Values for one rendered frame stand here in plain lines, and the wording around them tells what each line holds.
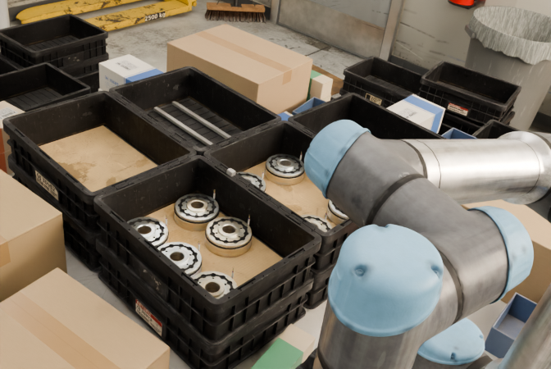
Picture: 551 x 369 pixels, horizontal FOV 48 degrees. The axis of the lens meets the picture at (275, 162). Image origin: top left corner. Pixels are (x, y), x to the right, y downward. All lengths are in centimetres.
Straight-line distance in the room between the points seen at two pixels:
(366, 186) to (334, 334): 15
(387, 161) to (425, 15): 380
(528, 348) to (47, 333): 79
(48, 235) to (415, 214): 98
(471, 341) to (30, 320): 77
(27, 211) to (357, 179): 94
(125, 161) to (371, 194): 116
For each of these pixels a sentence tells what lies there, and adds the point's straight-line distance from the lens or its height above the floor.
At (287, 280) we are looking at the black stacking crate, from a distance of 127.
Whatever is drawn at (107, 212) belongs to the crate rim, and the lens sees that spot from 131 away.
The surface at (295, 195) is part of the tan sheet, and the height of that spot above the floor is 83.
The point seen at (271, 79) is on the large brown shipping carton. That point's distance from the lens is 198.
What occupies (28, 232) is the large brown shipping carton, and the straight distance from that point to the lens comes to 134.
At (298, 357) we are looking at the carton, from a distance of 129.
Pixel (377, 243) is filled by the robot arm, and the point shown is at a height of 146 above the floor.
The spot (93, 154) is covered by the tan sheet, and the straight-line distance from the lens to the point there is 168.
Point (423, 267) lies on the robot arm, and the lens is 44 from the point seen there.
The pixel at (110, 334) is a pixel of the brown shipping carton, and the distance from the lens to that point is 117.
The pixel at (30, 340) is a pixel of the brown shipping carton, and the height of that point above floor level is 86.
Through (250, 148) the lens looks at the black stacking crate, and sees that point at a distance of 161.
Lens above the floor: 174
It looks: 33 degrees down
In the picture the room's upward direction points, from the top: 8 degrees clockwise
